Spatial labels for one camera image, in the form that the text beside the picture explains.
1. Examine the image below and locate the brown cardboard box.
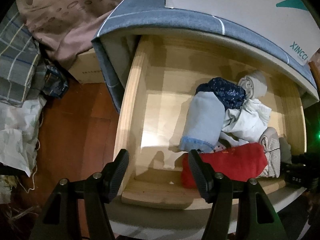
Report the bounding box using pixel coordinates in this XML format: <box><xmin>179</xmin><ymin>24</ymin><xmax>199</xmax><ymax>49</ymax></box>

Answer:
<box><xmin>66</xmin><ymin>49</ymin><xmax>107</xmax><ymax>84</ymax></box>

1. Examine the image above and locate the cream underwear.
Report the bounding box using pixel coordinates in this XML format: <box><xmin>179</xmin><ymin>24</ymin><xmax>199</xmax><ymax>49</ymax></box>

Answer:
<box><xmin>237</xmin><ymin>70</ymin><xmax>268</xmax><ymax>100</ymax></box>

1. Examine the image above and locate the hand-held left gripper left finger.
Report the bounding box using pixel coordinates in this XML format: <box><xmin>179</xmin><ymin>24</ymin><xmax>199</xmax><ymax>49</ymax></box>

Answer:
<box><xmin>29</xmin><ymin>149</ymin><xmax>130</xmax><ymax>240</ymax></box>

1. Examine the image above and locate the white cardboard box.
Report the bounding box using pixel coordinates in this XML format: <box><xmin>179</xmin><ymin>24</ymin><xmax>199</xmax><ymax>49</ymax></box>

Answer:
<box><xmin>164</xmin><ymin>0</ymin><xmax>315</xmax><ymax>67</ymax></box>

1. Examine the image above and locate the blue checked cloth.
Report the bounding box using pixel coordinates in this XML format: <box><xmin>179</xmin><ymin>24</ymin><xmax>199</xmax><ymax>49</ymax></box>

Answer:
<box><xmin>91</xmin><ymin>0</ymin><xmax>318</xmax><ymax>115</ymax></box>

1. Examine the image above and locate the pinkish grey underwear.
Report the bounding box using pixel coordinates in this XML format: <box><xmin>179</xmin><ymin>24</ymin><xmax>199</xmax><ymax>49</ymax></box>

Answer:
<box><xmin>259</xmin><ymin>127</ymin><xmax>281</xmax><ymax>178</ymax></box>

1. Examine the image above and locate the dark blue patterned underwear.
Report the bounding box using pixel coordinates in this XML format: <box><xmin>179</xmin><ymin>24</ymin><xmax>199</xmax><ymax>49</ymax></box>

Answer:
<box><xmin>196</xmin><ymin>77</ymin><xmax>248</xmax><ymax>110</ymax></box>

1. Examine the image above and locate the grey wooden drawer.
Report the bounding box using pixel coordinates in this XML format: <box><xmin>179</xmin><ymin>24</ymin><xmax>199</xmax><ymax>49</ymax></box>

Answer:
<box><xmin>107</xmin><ymin>34</ymin><xmax>309</xmax><ymax>237</ymax></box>

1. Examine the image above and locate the grey plaid blanket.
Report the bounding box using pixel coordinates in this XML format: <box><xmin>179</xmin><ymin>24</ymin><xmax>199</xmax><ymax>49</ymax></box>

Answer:
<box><xmin>0</xmin><ymin>5</ymin><xmax>42</xmax><ymax>108</ymax></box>

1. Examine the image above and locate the dark blue packet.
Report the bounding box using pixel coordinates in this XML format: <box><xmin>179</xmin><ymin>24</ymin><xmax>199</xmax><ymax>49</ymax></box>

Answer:
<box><xmin>41</xmin><ymin>64</ymin><xmax>69</xmax><ymax>99</ymax></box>

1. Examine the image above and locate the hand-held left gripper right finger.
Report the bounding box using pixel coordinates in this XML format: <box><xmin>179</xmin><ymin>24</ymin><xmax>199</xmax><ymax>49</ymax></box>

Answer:
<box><xmin>188</xmin><ymin>149</ymin><xmax>285</xmax><ymax>240</ymax></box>

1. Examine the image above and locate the white underwear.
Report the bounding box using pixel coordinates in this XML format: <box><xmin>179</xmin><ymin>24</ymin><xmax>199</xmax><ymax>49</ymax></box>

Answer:
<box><xmin>220</xmin><ymin>99</ymin><xmax>272</xmax><ymax>147</ymax></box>

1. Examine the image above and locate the leaf print curtain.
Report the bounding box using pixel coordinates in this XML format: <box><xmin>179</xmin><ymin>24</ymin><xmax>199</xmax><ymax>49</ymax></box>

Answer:
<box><xmin>15</xmin><ymin>0</ymin><xmax>140</xmax><ymax>68</ymax></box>

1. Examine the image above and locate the red underwear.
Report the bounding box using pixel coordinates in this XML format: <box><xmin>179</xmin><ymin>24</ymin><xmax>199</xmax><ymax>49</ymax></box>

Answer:
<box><xmin>181</xmin><ymin>142</ymin><xmax>268</xmax><ymax>189</ymax></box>

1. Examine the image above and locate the light blue underwear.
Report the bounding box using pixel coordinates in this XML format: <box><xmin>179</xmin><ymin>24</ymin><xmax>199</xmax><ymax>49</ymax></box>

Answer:
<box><xmin>179</xmin><ymin>91</ymin><xmax>225</xmax><ymax>153</ymax></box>

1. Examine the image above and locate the grey nightstand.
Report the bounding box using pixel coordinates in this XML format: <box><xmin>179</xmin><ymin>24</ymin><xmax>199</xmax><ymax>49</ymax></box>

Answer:
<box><xmin>99</xmin><ymin>25</ymin><xmax>318</xmax><ymax>112</ymax></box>

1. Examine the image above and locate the white printed cloth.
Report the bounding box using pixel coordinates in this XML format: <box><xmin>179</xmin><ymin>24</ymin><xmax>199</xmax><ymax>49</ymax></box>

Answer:
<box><xmin>0</xmin><ymin>97</ymin><xmax>47</xmax><ymax>178</ymax></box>

